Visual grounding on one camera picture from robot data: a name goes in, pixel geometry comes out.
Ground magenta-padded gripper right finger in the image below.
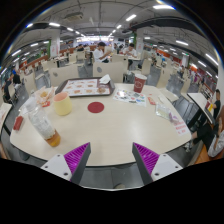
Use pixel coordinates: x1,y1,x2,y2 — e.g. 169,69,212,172
131,142,184,186

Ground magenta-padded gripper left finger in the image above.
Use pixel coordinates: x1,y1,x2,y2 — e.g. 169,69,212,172
40,142,92,185

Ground clear bottle with white cap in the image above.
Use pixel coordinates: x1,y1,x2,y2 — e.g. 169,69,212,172
24,96,62,148

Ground white leaflet with red print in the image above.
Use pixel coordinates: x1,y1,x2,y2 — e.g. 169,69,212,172
170,113,192,137

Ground clear plastic wrapper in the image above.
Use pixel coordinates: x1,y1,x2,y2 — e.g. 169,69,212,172
155,103,174,121

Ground flat round red coaster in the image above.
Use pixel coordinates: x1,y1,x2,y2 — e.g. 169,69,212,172
87,101,105,114

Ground yellow mug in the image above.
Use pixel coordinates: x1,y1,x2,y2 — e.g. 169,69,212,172
53,91,73,117

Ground colourful printed flyer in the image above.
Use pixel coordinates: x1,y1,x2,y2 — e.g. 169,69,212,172
112,89,148,108

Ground person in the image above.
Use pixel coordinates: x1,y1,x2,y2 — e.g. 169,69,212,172
122,42,138,59
210,89,222,119
92,41,113,64
2,78,14,104
9,69,23,87
191,113,224,158

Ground small red carton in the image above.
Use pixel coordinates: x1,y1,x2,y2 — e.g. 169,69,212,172
12,115,25,131

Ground dark food tray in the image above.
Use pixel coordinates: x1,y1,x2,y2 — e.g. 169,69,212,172
54,77,116,98

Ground printed paper tray liner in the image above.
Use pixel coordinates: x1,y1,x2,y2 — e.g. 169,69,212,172
62,78,111,97

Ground clear plastic food bag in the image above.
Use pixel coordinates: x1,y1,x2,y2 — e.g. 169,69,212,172
33,85,56,106

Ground red paper cup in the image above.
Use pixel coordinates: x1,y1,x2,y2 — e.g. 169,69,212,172
133,73,148,94

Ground white cafeteria table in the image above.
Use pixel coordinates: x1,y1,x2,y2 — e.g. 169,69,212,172
187,92,216,126
0,102,13,134

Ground white paper napkin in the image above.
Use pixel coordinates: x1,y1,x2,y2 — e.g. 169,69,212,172
99,73,112,85

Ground beige cafeteria chair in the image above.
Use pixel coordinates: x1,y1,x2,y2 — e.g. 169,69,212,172
92,60,125,84
49,64,80,88

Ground group of beige cafeteria chairs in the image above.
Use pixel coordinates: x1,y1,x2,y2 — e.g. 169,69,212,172
19,49,188,98

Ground ceiling air conditioner unit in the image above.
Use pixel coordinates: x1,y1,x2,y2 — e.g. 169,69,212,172
64,12,84,22

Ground group of ceiling lights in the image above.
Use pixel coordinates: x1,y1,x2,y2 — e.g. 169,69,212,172
0,3,219,76

